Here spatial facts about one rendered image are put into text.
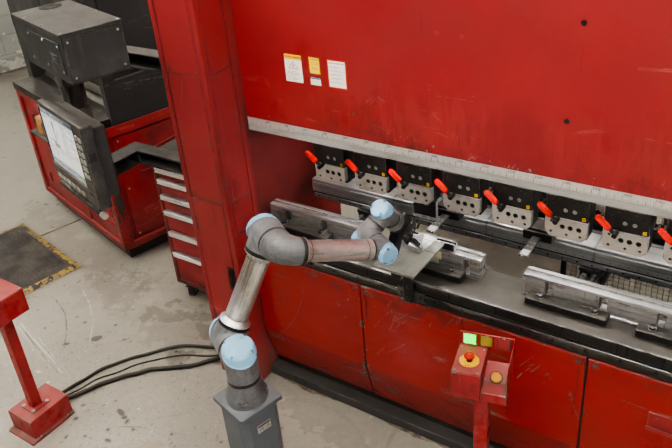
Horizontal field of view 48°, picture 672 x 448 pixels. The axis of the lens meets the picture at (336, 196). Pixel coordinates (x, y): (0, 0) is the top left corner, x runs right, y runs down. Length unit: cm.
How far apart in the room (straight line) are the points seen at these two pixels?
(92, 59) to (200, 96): 48
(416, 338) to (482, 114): 105
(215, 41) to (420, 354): 155
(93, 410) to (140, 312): 79
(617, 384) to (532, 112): 103
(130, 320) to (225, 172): 158
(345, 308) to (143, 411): 122
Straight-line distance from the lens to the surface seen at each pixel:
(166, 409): 394
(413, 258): 294
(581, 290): 288
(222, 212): 336
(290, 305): 356
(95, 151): 300
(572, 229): 273
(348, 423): 369
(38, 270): 529
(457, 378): 279
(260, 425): 275
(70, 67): 291
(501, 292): 298
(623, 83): 246
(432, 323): 311
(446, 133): 276
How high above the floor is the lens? 265
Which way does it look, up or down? 29 degrees down
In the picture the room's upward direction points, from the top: 5 degrees counter-clockwise
